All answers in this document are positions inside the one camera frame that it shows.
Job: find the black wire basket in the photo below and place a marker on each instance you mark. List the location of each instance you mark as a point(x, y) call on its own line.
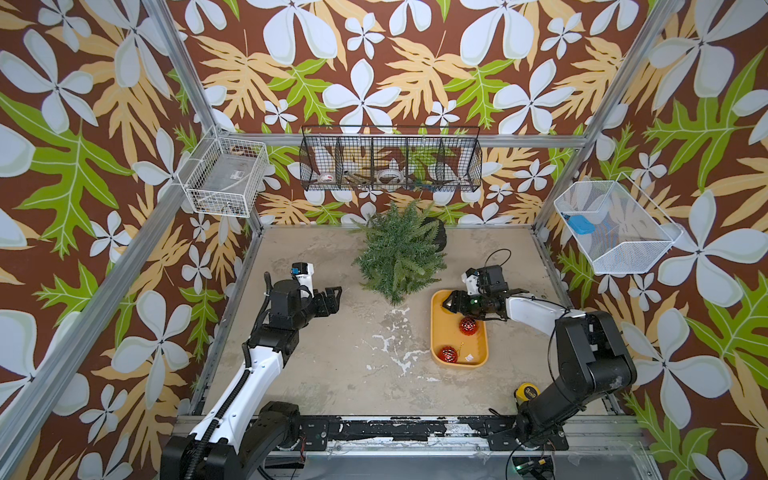
point(432, 158)

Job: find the yellow plastic tray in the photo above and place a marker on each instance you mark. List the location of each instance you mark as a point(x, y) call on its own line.
point(444, 331)

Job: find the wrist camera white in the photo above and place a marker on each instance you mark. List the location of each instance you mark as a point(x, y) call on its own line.
point(470, 280)
point(303, 273)

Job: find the small green christmas tree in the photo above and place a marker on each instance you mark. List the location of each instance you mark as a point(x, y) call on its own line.
point(399, 257)

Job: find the blue object in basket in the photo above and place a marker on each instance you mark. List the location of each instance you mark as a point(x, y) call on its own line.
point(580, 225)

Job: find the yellow tape measure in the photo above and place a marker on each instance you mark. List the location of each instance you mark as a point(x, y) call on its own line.
point(525, 392)

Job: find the red faceted ornament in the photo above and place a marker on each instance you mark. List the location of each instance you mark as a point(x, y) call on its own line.
point(468, 326)
point(448, 354)

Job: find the white mesh basket right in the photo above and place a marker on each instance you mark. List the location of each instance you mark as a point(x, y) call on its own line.
point(632, 233)

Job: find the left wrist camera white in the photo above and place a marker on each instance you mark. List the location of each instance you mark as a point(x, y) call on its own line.
point(303, 273)

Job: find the white wire basket left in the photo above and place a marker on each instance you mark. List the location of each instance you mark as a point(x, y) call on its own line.
point(223, 175)

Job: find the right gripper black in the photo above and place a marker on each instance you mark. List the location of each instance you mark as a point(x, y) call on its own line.
point(457, 302)

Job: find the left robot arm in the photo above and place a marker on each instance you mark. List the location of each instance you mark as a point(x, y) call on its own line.
point(235, 438)

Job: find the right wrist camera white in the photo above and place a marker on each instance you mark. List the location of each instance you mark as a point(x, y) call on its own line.
point(470, 280)

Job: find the black tree pot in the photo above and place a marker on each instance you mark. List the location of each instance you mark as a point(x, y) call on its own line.
point(440, 239)

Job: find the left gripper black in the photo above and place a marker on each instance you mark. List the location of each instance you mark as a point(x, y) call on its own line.
point(332, 302)

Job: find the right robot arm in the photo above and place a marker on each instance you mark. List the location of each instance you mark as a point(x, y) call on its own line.
point(592, 358)

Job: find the black mounting rail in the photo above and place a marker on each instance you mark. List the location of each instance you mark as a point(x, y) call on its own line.
point(315, 433)

